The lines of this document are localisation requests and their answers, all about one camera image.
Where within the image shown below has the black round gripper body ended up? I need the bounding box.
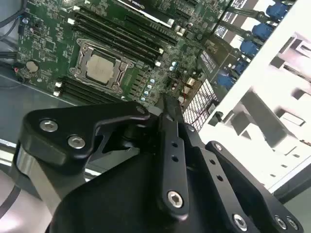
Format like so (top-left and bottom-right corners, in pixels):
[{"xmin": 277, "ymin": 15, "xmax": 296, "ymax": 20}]
[{"xmin": 50, "ymin": 120, "xmax": 231, "ymax": 233}]

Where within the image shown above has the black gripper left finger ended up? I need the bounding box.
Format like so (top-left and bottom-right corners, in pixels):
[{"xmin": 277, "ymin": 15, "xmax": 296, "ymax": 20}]
[{"xmin": 11, "ymin": 95, "xmax": 190, "ymax": 219}]

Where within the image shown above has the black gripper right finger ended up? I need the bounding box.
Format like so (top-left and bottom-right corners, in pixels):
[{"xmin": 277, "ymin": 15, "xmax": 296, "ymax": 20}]
[{"xmin": 170, "ymin": 97, "xmax": 304, "ymax": 233}]

